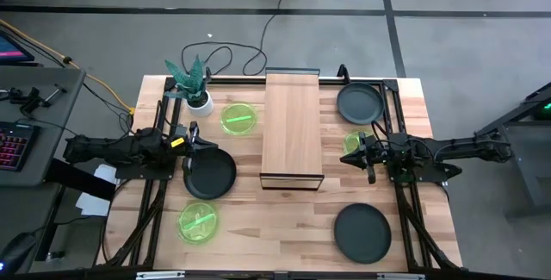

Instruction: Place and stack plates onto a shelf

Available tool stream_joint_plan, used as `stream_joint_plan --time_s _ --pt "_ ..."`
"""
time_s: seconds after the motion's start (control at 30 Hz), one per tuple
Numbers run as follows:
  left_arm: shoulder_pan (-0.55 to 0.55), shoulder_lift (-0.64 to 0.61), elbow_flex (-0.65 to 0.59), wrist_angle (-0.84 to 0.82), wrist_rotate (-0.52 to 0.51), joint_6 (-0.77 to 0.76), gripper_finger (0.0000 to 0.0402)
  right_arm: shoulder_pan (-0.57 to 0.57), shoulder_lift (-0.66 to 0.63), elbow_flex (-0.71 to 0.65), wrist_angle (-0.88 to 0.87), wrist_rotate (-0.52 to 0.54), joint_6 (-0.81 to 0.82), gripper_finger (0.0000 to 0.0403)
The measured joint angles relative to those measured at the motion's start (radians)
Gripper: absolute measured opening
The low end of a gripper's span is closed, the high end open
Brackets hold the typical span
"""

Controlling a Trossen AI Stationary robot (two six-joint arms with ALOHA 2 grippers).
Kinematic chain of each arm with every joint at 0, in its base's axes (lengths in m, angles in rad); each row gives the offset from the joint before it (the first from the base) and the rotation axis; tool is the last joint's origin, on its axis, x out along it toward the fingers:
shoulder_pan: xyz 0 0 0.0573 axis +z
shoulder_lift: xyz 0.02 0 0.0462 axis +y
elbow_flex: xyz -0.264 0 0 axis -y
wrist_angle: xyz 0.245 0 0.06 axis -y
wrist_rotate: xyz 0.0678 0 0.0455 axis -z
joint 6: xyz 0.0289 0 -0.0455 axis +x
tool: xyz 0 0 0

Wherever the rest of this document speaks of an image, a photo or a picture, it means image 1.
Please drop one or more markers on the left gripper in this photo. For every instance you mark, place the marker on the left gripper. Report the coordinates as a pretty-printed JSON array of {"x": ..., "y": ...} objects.
[{"x": 189, "y": 147}]

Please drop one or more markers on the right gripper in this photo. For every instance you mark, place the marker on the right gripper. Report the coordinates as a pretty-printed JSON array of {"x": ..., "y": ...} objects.
[{"x": 374, "y": 156}]

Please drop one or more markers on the transparent green round plate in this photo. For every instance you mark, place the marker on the transparent green round plate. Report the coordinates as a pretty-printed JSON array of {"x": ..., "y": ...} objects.
[
  {"x": 352, "y": 141},
  {"x": 238, "y": 118},
  {"x": 197, "y": 222}
]

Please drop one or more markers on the black round plate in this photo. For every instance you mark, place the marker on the black round plate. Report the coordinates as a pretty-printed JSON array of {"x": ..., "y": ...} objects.
[
  {"x": 360, "y": 103},
  {"x": 362, "y": 233},
  {"x": 213, "y": 176}
]

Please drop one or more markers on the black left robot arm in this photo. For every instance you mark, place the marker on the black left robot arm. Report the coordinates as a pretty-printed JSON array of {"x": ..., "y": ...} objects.
[{"x": 129, "y": 148}]

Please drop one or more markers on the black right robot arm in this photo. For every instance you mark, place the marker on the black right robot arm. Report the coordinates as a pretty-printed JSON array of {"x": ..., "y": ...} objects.
[{"x": 456, "y": 148}]

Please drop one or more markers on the green plant in white pot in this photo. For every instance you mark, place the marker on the green plant in white pot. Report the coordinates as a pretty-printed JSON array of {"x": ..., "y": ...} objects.
[{"x": 196, "y": 90}]

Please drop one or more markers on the white paper sheet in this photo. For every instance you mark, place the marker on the white paper sheet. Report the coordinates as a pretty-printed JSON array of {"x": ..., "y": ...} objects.
[{"x": 92, "y": 204}]

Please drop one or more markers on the black flat bar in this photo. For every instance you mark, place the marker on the black flat bar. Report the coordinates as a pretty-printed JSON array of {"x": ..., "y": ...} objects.
[{"x": 82, "y": 181}]

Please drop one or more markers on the black metal stand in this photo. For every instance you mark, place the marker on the black metal stand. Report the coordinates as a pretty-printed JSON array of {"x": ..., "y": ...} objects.
[{"x": 525, "y": 142}]

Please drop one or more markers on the grey side desk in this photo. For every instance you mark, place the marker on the grey side desk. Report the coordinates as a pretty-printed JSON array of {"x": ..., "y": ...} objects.
[{"x": 43, "y": 99}]

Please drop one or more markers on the black clamp tool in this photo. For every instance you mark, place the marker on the black clamp tool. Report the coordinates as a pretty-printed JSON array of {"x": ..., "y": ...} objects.
[{"x": 32, "y": 99}]

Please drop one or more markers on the backlit black keyboard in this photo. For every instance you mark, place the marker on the backlit black keyboard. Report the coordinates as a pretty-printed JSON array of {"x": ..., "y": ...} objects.
[{"x": 15, "y": 146}]

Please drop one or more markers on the black computer mouse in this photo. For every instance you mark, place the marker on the black computer mouse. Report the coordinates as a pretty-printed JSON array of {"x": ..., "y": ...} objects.
[{"x": 17, "y": 250}]

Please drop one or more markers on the computer monitor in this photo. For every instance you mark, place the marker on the computer monitor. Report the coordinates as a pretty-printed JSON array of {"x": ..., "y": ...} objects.
[{"x": 10, "y": 49}]

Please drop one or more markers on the wooden shelf with black frame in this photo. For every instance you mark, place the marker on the wooden shelf with black frame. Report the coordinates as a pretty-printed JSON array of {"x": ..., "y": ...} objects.
[{"x": 292, "y": 125}]

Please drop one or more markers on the black aluminium table frame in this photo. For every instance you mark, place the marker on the black aluminium table frame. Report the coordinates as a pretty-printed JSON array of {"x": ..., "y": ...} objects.
[{"x": 241, "y": 81}]

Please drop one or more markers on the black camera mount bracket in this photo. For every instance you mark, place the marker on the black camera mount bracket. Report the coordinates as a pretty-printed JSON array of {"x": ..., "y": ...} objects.
[{"x": 343, "y": 73}]

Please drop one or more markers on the silver metal bracket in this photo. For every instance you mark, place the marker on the silver metal bracket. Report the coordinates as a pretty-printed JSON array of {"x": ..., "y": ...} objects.
[
  {"x": 400, "y": 276},
  {"x": 159, "y": 275}
]

